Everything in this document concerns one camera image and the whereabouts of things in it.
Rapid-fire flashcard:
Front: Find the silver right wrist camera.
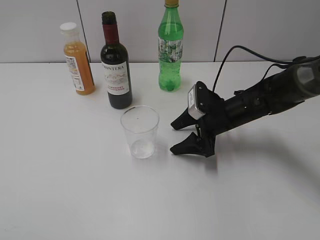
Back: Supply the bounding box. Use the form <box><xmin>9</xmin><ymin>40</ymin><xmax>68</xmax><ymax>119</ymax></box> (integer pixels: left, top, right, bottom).
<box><xmin>187</xmin><ymin>84</ymin><xmax>205</xmax><ymax>120</ymax></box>

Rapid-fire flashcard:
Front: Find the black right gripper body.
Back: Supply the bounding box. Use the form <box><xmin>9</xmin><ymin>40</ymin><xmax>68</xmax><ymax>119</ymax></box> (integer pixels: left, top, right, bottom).
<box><xmin>194</xmin><ymin>80</ymin><xmax>232</xmax><ymax>143</ymax></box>

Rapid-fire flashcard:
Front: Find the transparent plastic cup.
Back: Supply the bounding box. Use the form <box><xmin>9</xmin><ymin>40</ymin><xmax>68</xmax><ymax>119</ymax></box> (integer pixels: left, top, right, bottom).
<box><xmin>120</xmin><ymin>105</ymin><xmax>160</xmax><ymax>159</ymax></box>

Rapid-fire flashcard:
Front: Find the red wine bottle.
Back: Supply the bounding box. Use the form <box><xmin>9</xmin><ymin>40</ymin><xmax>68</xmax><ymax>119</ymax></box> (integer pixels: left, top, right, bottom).
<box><xmin>100</xmin><ymin>11</ymin><xmax>133</xmax><ymax>109</ymax></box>

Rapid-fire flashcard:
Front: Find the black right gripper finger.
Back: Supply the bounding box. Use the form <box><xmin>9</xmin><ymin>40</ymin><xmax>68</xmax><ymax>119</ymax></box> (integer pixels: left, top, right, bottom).
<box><xmin>170</xmin><ymin>108</ymin><xmax>197</xmax><ymax>130</ymax></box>
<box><xmin>169</xmin><ymin>132</ymin><xmax>215</xmax><ymax>158</ymax></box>

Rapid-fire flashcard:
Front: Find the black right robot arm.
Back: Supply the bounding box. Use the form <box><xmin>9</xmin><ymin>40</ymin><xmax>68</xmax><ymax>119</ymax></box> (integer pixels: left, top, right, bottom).
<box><xmin>171</xmin><ymin>57</ymin><xmax>320</xmax><ymax>135</ymax></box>

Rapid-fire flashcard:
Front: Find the orange juice bottle white cap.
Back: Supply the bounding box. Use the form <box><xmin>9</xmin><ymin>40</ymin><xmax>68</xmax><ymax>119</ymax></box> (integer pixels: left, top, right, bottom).
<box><xmin>59</xmin><ymin>22</ymin><xmax>96</xmax><ymax>95</ymax></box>

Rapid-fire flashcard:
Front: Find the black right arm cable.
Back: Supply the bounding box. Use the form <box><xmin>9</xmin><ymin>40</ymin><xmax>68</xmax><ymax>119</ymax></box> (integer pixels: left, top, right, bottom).
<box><xmin>212</xmin><ymin>45</ymin><xmax>320</xmax><ymax>93</ymax></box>

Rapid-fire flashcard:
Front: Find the green soda bottle yellow cap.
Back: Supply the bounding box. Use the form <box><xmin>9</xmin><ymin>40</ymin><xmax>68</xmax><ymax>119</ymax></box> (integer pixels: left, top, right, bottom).
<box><xmin>158</xmin><ymin>0</ymin><xmax>184</xmax><ymax>92</ymax></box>

